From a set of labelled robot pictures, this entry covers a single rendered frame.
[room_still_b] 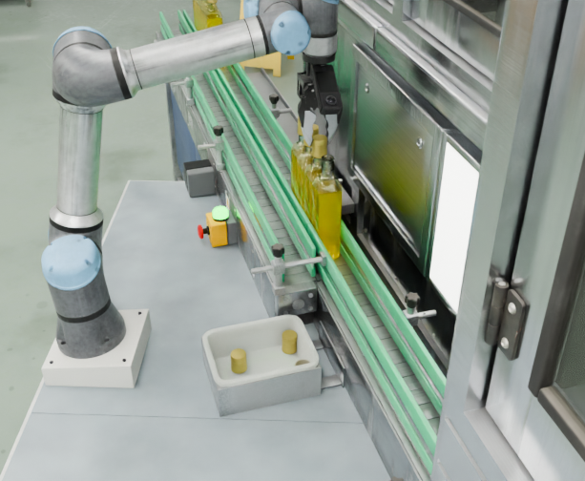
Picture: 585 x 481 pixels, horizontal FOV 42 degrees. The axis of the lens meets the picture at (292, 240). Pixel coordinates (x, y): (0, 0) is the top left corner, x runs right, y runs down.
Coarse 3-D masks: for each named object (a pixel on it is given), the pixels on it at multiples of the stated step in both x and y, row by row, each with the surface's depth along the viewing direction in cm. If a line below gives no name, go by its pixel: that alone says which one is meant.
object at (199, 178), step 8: (200, 160) 231; (208, 160) 231; (184, 168) 229; (192, 168) 228; (200, 168) 227; (208, 168) 227; (184, 176) 233; (192, 176) 225; (200, 176) 226; (208, 176) 227; (192, 184) 227; (200, 184) 227; (208, 184) 228; (192, 192) 228; (200, 192) 229; (208, 192) 230
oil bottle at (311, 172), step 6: (312, 162) 178; (306, 168) 177; (312, 168) 175; (318, 168) 175; (306, 174) 177; (312, 174) 175; (318, 174) 175; (306, 180) 178; (312, 180) 175; (306, 186) 179; (306, 192) 180; (306, 198) 180; (306, 204) 181; (306, 210) 182
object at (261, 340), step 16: (272, 320) 170; (288, 320) 171; (208, 336) 165; (224, 336) 168; (240, 336) 169; (256, 336) 170; (272, 336) 172; (304, 336) 165; (208, 352) 161; (224, 352) 170; (256, 352) 171; (272, 352) 171; (304, 352) 166; (224, 368) 167; (256, 368) 167; (272, 368) 167; (288, 368) 157; (304, 368) 157; (224, 384) 154; (240, 384) 154
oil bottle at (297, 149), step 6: (294, 144) 186; (300, 144) 184; (294, 150) 185; (300, 150) 184; (294, 156) 186; (294, 162) 187; (294, 168) 188; (294, 174) 189; (294, 180) 190; (294, 186) 191; (294, 192) 191
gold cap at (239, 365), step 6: (240, 348) 166; (234, 354) 164; (240, 354) 164; (234, 360) 164; (240, 360) 164; (234, 366) 165; (240, 366) 165; (246, 366) 166; (234, 372) 166; (240, 372) 166
